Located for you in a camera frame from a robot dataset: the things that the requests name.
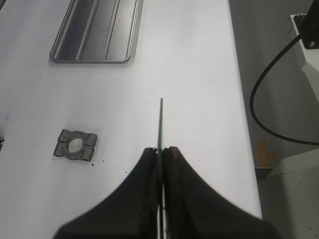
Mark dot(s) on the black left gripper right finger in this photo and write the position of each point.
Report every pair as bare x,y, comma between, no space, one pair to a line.
196,211

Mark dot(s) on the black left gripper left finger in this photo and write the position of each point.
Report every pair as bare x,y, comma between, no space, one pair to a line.
130,212

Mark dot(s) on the green front circuit board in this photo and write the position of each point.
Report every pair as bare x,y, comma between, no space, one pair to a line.
160,180

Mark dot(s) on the silver metal tray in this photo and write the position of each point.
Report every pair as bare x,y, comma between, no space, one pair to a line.
98,31

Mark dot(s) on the grey metal split clamp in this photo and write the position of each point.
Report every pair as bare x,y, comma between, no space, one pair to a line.
75,145

